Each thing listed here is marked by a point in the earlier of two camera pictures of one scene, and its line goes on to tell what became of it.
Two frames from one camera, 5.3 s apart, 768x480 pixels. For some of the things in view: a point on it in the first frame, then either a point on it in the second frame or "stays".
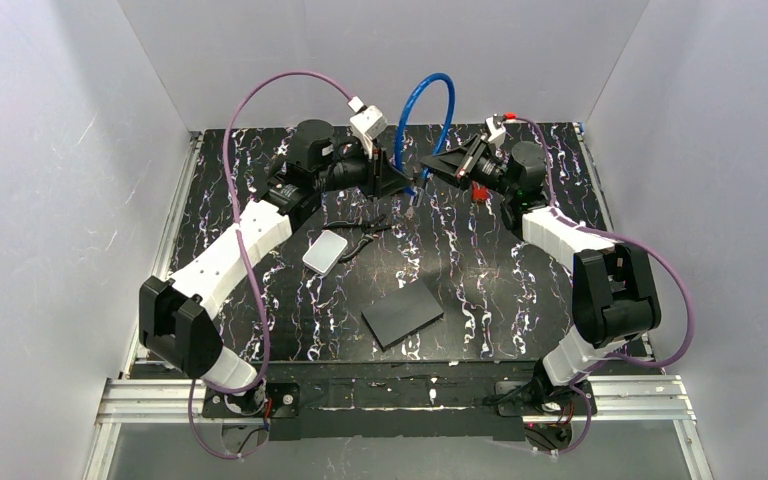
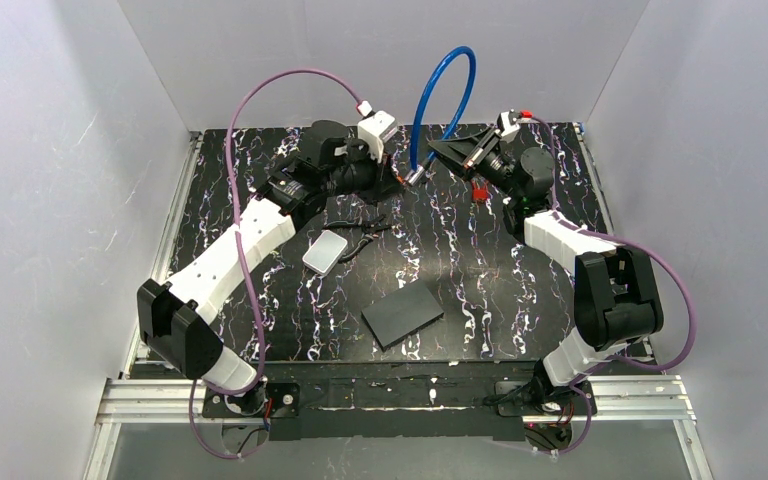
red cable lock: [478, 193] stays
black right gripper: [470, 163] stays
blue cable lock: [423, 81] -> [417, 173]
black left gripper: [376, 171] stays
